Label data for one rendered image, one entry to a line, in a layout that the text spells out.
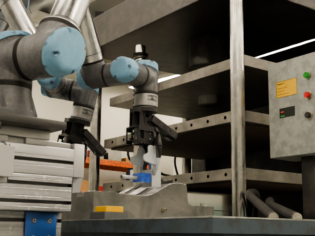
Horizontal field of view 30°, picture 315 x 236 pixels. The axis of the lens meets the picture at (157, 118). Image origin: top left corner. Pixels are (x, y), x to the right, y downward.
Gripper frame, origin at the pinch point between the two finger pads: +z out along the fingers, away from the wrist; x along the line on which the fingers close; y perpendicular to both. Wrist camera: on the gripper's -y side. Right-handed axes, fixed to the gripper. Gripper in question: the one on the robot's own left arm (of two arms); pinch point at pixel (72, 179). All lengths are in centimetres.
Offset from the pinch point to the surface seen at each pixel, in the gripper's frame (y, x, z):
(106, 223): 7.5, 39.5, 11.1
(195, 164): -148, -119, -32
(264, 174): -91, -1, -21
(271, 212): -40, 53, -2
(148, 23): -56, -65, -87
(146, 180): -9.0, 30.5, -3.5
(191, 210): -38.1, 19.2, 1.8
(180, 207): -32.8, 19.2, 1.8
